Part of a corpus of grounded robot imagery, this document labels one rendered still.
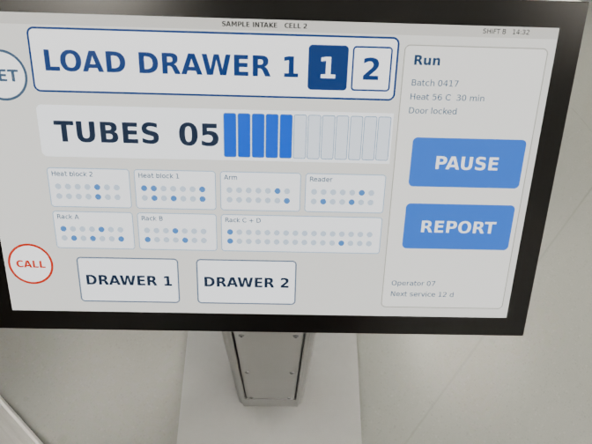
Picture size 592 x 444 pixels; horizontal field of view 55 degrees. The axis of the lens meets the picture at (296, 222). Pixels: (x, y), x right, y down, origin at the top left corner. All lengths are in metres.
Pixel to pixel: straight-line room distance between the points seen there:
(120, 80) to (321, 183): 0.19
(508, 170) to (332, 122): 0.16
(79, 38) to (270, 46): 0.15
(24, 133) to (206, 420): 1.07
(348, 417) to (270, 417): 0.19
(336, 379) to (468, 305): 0.97
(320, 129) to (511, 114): 0.16
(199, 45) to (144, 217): 0.16
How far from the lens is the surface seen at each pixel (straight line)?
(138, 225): 0.53
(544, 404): 1.68
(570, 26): 0.53
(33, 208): 0.56
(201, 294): 0.55
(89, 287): 0.57
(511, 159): 0.53
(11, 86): 0.53
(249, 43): 0.48
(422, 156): 0.51
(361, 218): 0.52
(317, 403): 1.49
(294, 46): 0.48
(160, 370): 1.58
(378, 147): 0.50
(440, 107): 0.50
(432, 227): 0.53
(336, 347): 1.54
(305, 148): 0.49
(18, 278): 0.59
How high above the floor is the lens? 1.50
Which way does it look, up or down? 61 degrees down
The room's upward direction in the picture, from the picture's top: 4 degrees clockwise
